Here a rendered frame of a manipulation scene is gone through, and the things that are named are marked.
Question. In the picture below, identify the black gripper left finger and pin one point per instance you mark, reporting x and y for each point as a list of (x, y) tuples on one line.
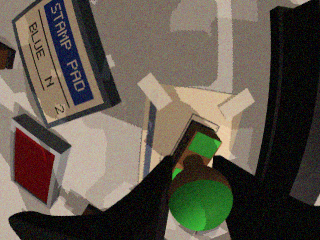
[(141, 215)]

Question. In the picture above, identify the rubber stamp with olive ball handle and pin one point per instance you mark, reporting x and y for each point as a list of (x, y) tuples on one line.
[(6, 56)]

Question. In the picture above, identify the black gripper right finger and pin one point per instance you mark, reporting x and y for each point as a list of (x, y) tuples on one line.
[(261, 212)]

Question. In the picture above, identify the cream inspection card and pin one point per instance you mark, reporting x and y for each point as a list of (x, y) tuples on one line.
[(170, 108)]

